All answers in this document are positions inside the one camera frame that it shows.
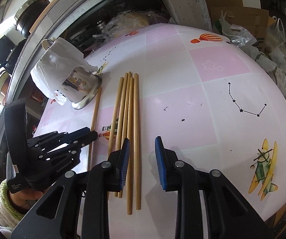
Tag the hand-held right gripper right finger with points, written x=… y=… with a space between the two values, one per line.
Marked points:
x=160 y=164

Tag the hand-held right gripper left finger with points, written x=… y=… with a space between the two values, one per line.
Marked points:
x=125 y=164

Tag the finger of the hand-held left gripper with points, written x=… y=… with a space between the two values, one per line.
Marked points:
x=78 y=132
x=90 y=136

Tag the bag-lined steel utensil holder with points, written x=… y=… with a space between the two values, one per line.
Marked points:
x=80 y=89

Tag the person's left hand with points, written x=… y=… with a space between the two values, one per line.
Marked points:
x=24 y=198

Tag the red packet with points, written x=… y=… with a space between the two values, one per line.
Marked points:
x=37 y=95

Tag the brown clay pot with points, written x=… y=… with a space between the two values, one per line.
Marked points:
x=2 y=83

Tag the black frying pan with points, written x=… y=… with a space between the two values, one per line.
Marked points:
x=13 y=54

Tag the black box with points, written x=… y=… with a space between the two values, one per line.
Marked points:
x=0 y=48

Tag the black cooking pot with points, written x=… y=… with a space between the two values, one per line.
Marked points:
x=24 y=27

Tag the small steel pot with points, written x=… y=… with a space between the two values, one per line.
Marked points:
x=102 y=27

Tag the steel pot lid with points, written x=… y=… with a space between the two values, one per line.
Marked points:
x=30 y=7

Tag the bag of yellow food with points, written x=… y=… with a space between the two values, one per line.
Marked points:
x=133 y=21

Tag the dark printed box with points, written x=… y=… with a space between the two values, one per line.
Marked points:
x=282 y=214

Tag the small white plastic bag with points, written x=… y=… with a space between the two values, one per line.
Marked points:
x=282 y=82

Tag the crumpled clear plastic bag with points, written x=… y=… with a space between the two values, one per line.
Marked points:
x=235 y=33

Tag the cardboard box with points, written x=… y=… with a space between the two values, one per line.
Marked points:
x=247 y=17

